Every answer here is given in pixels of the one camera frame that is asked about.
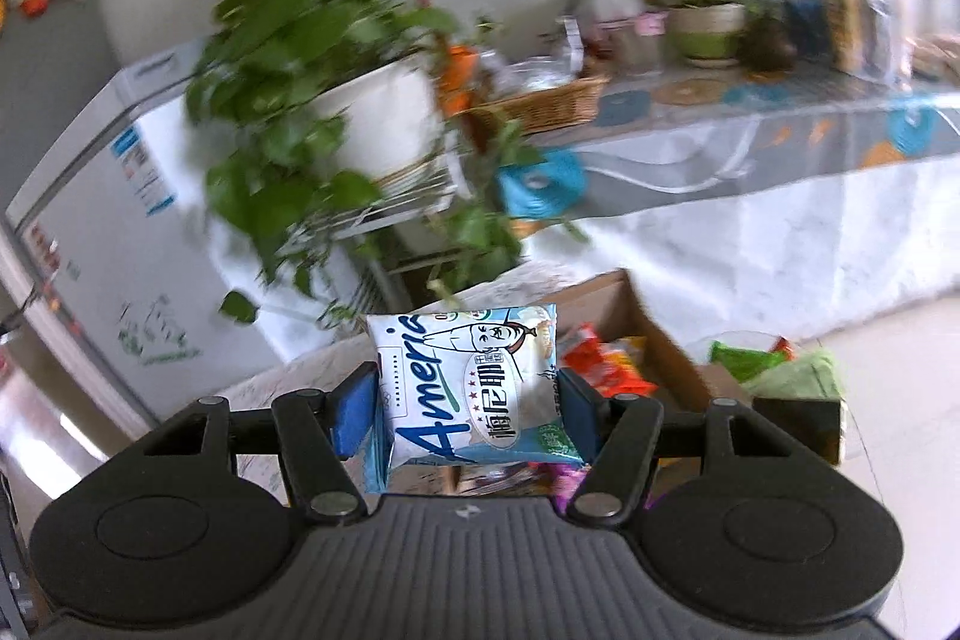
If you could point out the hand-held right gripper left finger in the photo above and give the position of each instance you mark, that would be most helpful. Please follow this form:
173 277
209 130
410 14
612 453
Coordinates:
352 415

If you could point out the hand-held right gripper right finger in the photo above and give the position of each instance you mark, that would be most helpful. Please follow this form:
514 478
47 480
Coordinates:
581 415

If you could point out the red snack packet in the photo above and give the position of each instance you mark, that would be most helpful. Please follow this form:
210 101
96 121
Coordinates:
607 362

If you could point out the cardboard box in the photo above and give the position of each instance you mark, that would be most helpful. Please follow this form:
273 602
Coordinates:
675 355

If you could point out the blue and white snack packet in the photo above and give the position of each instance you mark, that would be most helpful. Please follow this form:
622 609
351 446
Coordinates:
465 385

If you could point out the green snack packet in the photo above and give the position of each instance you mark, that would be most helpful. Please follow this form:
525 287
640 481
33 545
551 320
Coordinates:
780 370

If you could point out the floral tablecloth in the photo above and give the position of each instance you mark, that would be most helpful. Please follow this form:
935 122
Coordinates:
300 377

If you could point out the blue ribbon roll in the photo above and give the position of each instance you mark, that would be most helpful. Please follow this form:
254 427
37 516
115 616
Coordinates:
540 186

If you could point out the white clothed side table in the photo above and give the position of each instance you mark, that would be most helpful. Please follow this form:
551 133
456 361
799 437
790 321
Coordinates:
750 220

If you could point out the white chest freezer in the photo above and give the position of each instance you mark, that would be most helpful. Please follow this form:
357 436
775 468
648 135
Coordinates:
150 235

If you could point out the white flower pot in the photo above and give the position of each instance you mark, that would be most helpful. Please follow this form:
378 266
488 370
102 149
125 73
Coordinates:
382 115

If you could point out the wicker basket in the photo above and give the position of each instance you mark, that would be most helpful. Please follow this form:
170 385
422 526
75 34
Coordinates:
547 104

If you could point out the small orange ornament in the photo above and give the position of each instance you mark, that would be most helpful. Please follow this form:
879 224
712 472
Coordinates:
457 78

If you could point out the green pothos plant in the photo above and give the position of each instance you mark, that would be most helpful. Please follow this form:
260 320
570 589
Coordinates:
300 10

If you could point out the small plant in green pot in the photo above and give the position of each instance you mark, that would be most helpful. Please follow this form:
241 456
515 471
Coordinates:
709 25

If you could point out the clear storage jar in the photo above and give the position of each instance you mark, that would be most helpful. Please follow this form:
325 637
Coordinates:
862 25

